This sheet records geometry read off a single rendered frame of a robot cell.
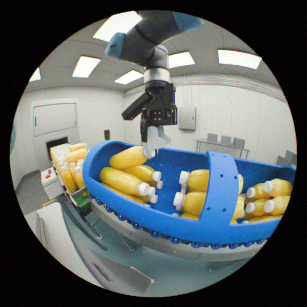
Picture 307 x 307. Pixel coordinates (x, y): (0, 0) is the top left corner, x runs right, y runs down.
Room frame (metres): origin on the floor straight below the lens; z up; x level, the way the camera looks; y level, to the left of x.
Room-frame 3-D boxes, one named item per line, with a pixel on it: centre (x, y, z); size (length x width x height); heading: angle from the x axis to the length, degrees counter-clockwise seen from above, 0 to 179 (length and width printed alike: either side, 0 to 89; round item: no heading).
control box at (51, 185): (0.23, 0.59, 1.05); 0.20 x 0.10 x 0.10; 64
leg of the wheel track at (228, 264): (-0.11, -0.63, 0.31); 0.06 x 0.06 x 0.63; 64
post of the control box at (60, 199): (0.23, 0.59, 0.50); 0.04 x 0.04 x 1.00; 64
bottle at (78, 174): (0.37, 0.43, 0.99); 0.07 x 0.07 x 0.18
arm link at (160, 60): (0.27, -0.01, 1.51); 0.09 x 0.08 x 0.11; 135
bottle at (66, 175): (0.36, 0.57, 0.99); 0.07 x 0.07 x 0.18
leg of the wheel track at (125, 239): (0.32, 0.25, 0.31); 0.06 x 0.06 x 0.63; 64
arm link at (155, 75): (0.28, -0.01, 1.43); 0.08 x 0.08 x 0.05
